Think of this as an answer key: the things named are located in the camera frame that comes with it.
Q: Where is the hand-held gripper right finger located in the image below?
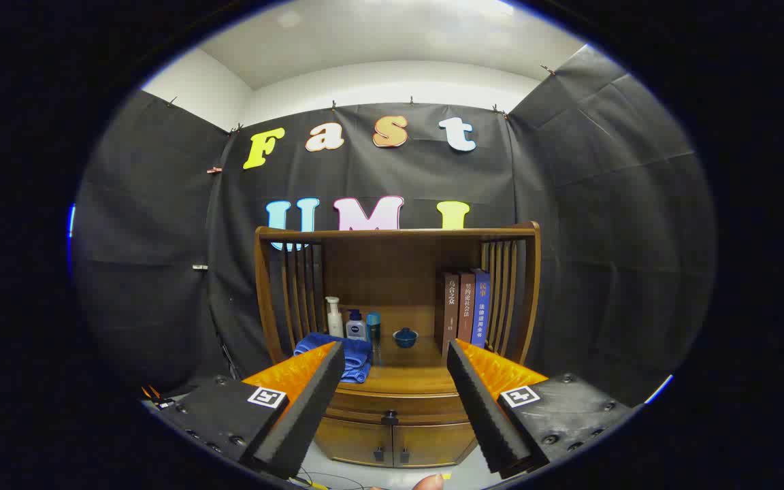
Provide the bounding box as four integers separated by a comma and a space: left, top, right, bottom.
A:
446, 338, 641, 479

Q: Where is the wooden drawer with black knob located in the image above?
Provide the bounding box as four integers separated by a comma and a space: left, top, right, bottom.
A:
324, 390, 474, 427

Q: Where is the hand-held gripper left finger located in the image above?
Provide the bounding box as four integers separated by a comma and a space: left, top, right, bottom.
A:
144, 340, 346, 480

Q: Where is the blue book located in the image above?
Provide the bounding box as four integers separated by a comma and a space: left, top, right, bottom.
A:
473, 269, 492, 349

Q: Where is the white pump bottle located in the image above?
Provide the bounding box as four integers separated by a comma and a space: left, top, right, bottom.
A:
325, 296, 344, 338

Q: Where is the reddish brown book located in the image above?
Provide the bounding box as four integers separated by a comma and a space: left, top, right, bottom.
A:
458, 271, 477, 345

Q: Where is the wooden cabinet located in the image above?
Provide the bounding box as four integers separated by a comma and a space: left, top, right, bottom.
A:
254, 221, 542, 469

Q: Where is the folded blue towel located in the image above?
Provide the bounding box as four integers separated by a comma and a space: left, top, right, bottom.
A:
293, 332, 374, 384

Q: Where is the dark brown book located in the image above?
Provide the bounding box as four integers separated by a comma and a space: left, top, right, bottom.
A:
435, 272, 460, 355

